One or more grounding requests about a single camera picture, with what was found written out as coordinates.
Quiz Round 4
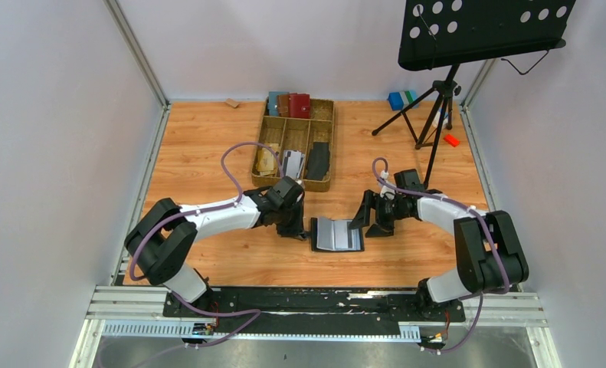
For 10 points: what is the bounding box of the black card holder with sleeves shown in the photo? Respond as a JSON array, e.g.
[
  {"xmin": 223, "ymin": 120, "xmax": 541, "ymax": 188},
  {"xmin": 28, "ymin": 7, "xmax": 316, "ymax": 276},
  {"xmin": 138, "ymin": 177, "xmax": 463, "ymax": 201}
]
[{"xmin": 310, "ymin": 217, "xmax": 365, "ymax": 253}]

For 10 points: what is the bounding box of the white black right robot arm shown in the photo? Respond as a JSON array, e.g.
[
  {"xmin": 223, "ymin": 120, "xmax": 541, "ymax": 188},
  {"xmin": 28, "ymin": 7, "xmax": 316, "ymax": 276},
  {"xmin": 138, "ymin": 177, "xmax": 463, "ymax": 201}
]
[{"xmin": 349, "ymin": 169, "xmax": 529, "ymax": 317}]

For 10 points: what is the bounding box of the silver black cards stack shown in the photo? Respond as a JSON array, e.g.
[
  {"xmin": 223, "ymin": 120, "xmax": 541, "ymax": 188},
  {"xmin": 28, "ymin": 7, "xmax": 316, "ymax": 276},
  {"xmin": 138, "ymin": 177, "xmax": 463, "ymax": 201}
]
[{"xmin": 283, "ymin": 150, "xmax": 306, "ymax": 179}]

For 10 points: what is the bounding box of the gold cards stack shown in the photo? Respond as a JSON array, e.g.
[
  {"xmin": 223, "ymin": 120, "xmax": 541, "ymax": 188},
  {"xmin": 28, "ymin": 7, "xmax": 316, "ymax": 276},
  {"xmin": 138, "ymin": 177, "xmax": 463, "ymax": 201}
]
[{"xmin": 255, "ymin": 143, "xmax": 280, "ymax": 177}]

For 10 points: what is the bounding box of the brown card wallet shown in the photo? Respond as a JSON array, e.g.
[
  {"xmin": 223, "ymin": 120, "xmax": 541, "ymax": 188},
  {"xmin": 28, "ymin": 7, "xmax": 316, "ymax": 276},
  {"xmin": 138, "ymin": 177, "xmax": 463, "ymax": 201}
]
[{"xmin": 276, "ymin": 94, "xmax": 290, "ymax": 117}]

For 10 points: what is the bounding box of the red card wallet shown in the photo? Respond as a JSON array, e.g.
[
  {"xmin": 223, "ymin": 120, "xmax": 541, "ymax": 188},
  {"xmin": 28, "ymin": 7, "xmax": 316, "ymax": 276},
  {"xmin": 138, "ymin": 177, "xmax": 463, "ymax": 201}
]
[{"xmin": 288, "ymin": 93, "xmax": 311, "ymax": 119}]

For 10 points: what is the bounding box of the blue card wallet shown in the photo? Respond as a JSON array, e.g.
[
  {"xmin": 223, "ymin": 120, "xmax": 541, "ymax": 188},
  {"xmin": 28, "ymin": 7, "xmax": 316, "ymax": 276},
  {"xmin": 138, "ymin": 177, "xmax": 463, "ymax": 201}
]
[{"xmin": 267, "ymin": 91, "xmax": 288, "ymax": 117}]

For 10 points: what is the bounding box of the woven wicker tray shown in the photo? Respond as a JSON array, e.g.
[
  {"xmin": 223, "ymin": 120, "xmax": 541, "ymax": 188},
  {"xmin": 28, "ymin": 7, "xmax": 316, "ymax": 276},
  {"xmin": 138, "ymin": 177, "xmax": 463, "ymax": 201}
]
[{"xmin": 257, "ymin": 98, "xmax": 336, "ymax": 192}]

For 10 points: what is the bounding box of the red block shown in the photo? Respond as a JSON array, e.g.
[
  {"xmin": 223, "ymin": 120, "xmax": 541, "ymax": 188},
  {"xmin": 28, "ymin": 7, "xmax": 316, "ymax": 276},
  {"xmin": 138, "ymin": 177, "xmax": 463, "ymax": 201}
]
[{"xmin": 444, "ymin": 134, "xmax": 460, "ymax": 147}]

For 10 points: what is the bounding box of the blue block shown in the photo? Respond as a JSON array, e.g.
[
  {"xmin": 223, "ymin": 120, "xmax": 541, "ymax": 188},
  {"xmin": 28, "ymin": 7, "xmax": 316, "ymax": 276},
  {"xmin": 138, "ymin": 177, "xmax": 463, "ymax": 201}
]
[{"xmin": 387, "ymin": 92, "xmax": 406, "ymax": 111}]

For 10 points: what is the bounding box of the green block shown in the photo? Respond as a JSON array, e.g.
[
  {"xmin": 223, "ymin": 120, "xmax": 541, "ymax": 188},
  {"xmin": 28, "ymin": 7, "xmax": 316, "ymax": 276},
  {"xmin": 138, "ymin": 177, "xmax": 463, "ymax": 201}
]
[{"xmin": 404, "ymin": 90, "xmax": 418, "ymax": 106}]

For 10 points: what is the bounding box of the small wooden block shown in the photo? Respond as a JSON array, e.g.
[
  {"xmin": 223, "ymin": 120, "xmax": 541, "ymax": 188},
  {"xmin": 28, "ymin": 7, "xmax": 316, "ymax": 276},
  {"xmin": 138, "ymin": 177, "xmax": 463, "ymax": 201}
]
[{"xmin": 225, "ymin": 98, "xmax": 241, "ymax": 109}]

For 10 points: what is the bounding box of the black music stand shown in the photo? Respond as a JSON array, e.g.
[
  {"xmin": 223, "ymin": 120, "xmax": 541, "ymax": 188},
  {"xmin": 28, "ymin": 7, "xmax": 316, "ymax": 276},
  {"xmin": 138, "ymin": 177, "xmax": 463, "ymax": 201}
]
[{"xmin": 392, "ymin": 1, "xmax": 575, "ymax": 160}]

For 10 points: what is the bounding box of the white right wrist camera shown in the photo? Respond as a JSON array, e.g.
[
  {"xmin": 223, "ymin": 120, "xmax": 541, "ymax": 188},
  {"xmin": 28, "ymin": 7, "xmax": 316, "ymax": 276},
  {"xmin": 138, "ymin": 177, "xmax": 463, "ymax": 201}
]
[{"xmin": 379, "ymin": 170, "xmax": 395, "ymax": 199}]

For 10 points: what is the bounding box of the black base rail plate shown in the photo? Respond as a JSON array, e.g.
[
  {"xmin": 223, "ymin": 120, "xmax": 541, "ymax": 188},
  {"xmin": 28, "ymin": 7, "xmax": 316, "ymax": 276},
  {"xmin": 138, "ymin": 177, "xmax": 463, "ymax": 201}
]
[{"xmin": 162, "ymin": 285, "xmax": 467, "ymax": 337}]

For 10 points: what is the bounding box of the white slotted cable duct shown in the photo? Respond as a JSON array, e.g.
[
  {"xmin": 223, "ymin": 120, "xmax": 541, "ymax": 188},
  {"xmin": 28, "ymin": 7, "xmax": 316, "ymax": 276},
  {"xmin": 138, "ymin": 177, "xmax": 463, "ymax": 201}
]
[{"xmin": 102, "ymin": 314, "xmax": 421, "ymax": 343}]

